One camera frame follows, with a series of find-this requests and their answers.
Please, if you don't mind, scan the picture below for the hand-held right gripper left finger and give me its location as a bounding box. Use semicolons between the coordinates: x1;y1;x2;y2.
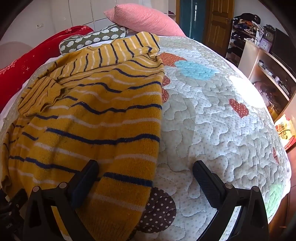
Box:
23;159;100;241

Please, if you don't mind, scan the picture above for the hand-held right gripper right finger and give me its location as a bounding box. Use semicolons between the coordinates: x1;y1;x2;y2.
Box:
193;160;270;241

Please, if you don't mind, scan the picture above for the yellow striped sweater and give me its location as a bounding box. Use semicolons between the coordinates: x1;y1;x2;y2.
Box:
0;32;165;241

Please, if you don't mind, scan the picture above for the cluttered clothes shelf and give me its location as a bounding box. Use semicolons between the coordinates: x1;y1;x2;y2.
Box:
225;13;264;67

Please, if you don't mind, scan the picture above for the quilted heart-pattern bedspread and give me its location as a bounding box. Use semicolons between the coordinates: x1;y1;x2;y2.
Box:
0;35;292;241

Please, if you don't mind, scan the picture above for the colourful printed box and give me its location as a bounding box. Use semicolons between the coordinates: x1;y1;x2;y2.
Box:
275;116;296;152

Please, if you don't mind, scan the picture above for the beige shelving unit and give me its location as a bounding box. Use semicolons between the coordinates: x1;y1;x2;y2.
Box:
242;38;296;122

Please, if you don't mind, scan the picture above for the red embroidered pillow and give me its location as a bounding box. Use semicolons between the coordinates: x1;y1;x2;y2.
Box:
0;25;94;113

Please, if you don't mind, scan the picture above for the green hedgehog-print bolster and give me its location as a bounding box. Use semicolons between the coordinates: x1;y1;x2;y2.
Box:
60;25;130;56

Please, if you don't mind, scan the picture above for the small white clock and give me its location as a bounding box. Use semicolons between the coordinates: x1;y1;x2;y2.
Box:
260;39;273;52

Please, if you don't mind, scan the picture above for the black television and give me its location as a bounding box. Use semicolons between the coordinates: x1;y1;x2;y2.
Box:
270;28;296;79

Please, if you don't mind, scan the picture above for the dark mantel clock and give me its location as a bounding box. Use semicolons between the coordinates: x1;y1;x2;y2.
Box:
264;25;276;42

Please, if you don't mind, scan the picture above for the wooden panel door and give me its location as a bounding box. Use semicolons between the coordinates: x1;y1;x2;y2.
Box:
205;0;234;51

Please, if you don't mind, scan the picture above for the teal glass door panel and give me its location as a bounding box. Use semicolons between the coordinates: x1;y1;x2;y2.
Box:
179;0;206;40

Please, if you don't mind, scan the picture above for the white glossy wardrobe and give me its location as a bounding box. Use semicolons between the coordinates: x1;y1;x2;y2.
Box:
50;0;116;32

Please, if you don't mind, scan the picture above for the pink ribbed pillow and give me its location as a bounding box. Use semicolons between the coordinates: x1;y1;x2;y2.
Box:
104;4;185;37

